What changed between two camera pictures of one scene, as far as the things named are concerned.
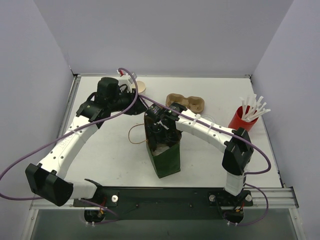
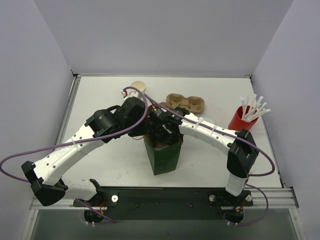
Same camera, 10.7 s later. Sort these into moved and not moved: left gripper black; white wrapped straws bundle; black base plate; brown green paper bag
Moved: left gripper black
Not moved: white wrapped straws bundle; black base plate; brown green paper bag
